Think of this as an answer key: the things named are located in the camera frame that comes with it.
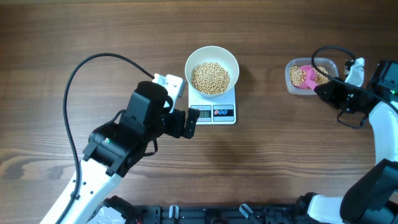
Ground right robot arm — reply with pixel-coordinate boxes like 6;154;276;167
292;58;397;223

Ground clear plastic container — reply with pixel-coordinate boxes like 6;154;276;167
285;58;338;95

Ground soybeans in bowl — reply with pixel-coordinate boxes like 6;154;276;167
191;62;230;95

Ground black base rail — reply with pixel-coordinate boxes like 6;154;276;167
90;195;312;224

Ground white bowl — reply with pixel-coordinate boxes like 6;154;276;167
185;46;240;98

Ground soybeans in container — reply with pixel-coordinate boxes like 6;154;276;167
290;66;329;87

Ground pink plastic scoop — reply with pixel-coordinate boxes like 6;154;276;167
295;65;318;90

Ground white digital kitchen scale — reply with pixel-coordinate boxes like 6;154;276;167
188;87;237;125

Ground left black cable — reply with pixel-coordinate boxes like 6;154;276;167
54;52;155;224

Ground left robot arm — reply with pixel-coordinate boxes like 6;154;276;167
42;81;200;223

